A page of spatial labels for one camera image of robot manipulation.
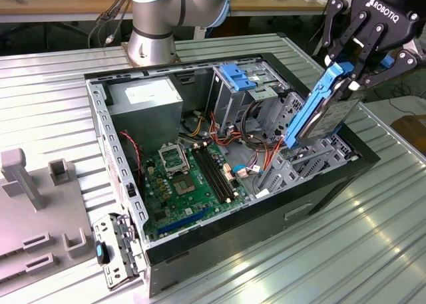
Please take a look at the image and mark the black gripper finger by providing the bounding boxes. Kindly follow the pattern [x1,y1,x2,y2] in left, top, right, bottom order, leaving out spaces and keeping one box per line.
[347,24,419,91]
[321,0,370,65]

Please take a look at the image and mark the hard disk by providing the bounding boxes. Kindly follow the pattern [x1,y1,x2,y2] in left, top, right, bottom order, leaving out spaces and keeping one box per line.
[284,61,360,150]

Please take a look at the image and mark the orange red power wire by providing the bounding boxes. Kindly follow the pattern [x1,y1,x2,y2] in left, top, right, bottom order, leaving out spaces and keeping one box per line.
[261,136,288,172]

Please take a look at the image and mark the grey disk bay cage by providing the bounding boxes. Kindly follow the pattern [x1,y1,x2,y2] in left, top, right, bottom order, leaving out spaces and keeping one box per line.
[254,90,362,200]

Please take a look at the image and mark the brown cardboard box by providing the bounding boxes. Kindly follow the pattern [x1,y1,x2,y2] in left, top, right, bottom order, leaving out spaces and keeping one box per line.
[391,114,426,152]

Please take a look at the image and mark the blue drive latch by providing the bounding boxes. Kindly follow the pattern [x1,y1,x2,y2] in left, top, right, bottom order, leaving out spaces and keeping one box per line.
[219,63,257,92]

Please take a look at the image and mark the grey optical drive cage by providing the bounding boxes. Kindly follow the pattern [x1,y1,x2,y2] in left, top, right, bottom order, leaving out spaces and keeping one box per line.
[206,59,290,128]

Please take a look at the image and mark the black RAM slot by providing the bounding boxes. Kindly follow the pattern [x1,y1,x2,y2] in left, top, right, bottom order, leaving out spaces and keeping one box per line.
[199,145,236,200]
[191,146,224,204]

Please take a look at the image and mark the metal socket cover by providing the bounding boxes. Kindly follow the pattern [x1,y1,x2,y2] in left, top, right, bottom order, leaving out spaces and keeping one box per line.
[158,143,191,178]

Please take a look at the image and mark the grey power supply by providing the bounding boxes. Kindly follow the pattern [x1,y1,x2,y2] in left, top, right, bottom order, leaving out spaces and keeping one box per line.
[106,78,184,155]

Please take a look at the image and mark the black open PC case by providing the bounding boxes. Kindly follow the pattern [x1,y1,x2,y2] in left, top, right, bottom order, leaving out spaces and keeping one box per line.
[83,52,382,298]

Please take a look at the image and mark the CPU socket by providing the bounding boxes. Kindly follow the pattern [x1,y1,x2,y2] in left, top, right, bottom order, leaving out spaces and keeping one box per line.
[171,174,197,197]

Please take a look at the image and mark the green motherboard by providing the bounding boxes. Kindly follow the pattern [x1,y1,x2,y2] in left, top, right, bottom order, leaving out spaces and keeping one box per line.
[141,142,252,241]

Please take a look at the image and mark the blue expansion slot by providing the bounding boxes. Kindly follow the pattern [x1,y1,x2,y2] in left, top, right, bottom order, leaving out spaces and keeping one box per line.
[156,206,211,237]

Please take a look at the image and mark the wooden desk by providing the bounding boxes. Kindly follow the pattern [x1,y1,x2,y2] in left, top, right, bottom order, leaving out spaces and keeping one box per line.
[0,0,365,23]

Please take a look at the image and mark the black blue latch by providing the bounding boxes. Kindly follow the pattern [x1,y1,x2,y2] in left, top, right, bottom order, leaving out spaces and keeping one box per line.
[95,239,111,265]

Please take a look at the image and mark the grey metal slot retainer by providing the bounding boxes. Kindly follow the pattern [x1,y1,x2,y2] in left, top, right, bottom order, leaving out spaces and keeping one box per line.
[92,212,147,291]

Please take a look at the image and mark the grey parts rack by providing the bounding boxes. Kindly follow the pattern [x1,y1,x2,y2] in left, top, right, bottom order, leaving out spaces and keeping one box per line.
[0,147,97,295]

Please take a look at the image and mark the black cable loop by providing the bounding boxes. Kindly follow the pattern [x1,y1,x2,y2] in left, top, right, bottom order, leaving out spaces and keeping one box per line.
[241,100,267,142]

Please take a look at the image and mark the yellow wire bundle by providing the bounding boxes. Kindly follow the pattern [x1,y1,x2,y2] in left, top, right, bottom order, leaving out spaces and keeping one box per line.
[186,112,204,138]

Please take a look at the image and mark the red black fan wire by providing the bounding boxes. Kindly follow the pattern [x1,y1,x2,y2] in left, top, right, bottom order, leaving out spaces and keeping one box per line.
[118,130,144,185]

